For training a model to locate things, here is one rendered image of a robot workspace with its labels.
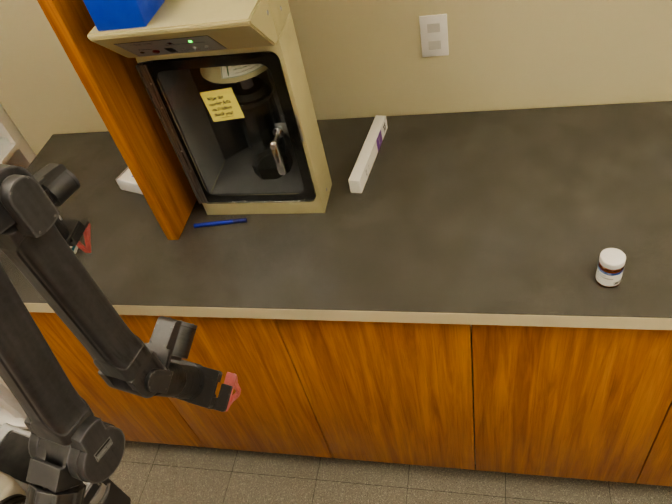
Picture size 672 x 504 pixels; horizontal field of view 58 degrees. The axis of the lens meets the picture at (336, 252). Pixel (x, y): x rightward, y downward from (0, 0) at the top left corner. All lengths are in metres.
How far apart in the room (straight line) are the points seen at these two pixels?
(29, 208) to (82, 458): 0.35
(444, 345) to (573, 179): 0.50
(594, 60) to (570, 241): 0.55
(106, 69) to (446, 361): 0.99
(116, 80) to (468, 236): 0.84
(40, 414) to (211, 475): 1.47
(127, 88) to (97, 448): 0.82
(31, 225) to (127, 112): 0.74
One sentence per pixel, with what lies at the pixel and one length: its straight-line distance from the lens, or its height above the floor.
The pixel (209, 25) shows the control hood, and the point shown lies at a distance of 1.14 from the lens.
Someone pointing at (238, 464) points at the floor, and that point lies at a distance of 2.27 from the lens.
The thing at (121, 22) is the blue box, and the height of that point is 1.52.
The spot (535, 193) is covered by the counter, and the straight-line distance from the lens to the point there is 1.51.
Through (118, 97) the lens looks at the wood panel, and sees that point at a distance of 1.41.
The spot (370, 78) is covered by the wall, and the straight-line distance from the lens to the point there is 1.77.
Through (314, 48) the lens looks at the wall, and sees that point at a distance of 1.75.
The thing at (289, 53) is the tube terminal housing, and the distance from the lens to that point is 1.31.
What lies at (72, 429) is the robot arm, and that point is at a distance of 0.88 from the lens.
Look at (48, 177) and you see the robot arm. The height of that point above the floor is 1.31.
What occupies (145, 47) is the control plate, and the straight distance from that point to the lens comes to 1.28.
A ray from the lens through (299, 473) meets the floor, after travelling 2.19.
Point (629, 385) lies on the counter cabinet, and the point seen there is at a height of 0.64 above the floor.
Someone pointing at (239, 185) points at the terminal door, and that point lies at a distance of 1.50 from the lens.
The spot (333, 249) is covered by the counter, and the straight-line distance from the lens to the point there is 1.42.
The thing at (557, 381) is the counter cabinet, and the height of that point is 0.64.
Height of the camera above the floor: 1.96
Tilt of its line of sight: 46 degrees down
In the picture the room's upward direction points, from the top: 15 degrees counter-clockwise
